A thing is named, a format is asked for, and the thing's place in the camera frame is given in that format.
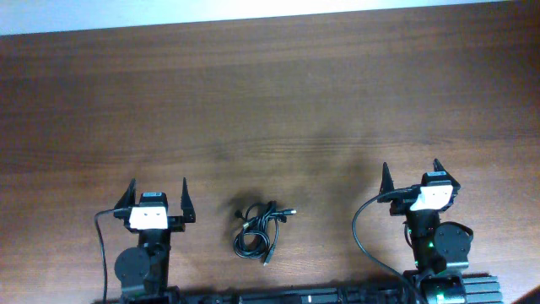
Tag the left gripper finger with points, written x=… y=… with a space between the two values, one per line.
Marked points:
x=128 y=198
x=186 y=202

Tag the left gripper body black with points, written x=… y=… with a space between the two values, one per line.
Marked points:
x=178 y=225

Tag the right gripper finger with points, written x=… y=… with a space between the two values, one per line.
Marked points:
x=387 y=184
x=438 y=166

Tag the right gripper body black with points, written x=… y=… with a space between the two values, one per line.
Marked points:
x=402 y=206

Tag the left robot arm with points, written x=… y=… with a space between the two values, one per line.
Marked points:
x=143 y=270

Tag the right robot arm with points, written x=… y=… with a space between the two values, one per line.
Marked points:
x=440 y=248

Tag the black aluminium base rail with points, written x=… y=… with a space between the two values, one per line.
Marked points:
x=480 y=289

